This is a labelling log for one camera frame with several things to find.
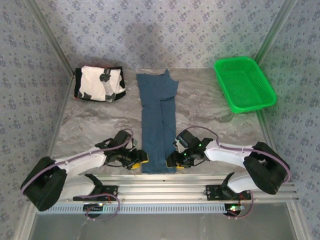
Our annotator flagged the grey slotted cable duct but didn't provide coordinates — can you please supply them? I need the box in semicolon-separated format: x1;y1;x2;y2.
49;203;242;216

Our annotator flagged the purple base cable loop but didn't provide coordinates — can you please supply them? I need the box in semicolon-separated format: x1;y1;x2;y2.
226;186;256;221
84;192;123;222

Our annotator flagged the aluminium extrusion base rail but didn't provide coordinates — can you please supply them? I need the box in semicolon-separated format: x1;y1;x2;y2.
28;173;300;205

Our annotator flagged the aluminium frame post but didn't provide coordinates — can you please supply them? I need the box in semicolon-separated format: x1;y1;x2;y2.
24;0;77;77
251;0;301;66

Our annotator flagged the blue t-shirt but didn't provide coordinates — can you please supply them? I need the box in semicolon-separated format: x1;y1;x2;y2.
135;68;180;175

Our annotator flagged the aluminium table side rail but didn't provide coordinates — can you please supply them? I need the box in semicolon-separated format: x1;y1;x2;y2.
44;73;77;161
256;109;276;148

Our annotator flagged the green plastic basket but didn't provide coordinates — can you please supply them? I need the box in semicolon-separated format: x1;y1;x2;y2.
213;56;277;115

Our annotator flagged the folded black white t-shirt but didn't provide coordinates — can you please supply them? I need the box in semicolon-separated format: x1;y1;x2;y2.
73;65;127;103

